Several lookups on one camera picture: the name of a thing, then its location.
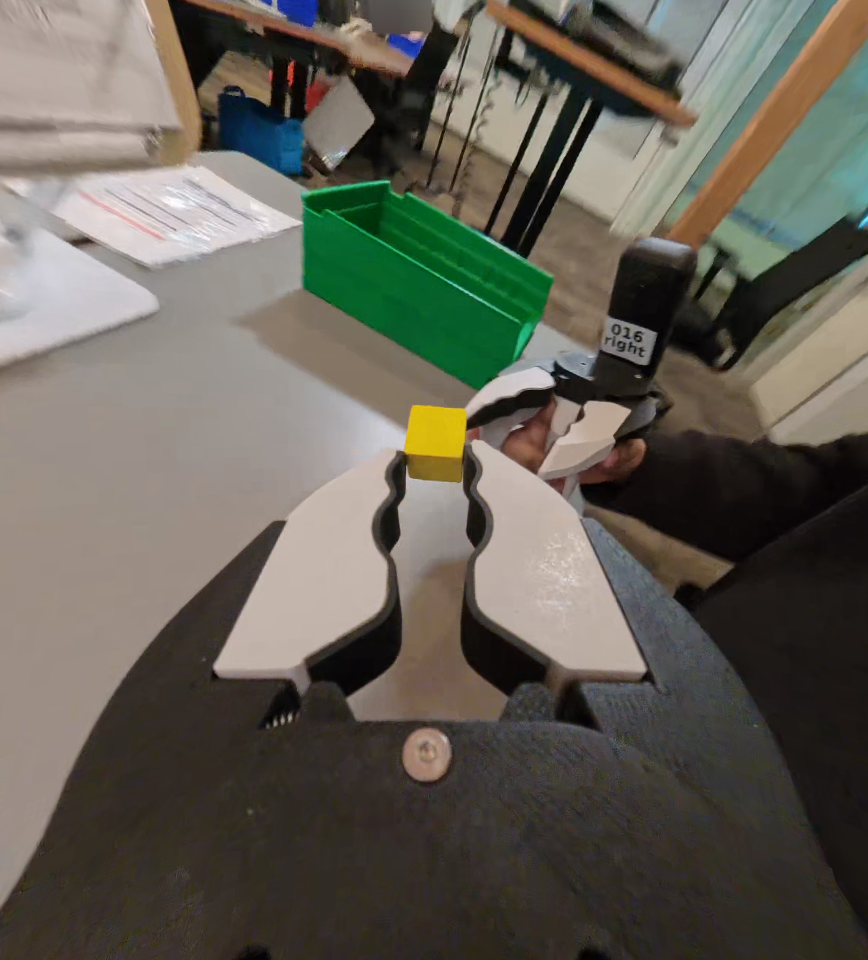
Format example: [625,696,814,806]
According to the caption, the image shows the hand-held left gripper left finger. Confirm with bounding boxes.
[212,448,405,696]

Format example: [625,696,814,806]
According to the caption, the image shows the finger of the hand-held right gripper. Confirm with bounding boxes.
[464,366,559,445]
[537,396,634,483]

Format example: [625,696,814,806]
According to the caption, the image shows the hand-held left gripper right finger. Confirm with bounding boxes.
[460,439,650,700]

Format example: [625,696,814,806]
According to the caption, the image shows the yellow cube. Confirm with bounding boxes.
[404,405,469,483]

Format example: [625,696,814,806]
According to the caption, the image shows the green plastic bin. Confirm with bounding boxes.
[301,180,555,390]

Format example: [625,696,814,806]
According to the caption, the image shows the person's right forearm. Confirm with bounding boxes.
[580,427,868,564]

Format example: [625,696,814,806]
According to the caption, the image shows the person's right hand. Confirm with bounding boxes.
[501,405,649,490]

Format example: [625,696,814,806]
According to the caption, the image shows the wooden beam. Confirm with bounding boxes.
[666,0,868,249]

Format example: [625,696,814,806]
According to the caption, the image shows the wooden table black legs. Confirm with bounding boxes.
[486,0,698,256]

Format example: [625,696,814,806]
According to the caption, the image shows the grey flat panel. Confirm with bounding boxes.
[302,75,377,170]

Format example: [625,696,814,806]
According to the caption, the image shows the blue bag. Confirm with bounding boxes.
[216,84,306,177]

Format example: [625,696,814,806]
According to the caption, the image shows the laminated paper sheet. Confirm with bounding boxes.
[51,165,304,270]

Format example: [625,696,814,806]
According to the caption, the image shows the long wooden table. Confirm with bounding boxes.
[179,0,435,76]

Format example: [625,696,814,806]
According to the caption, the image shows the instruction poster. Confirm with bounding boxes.
[0,0,184,175]

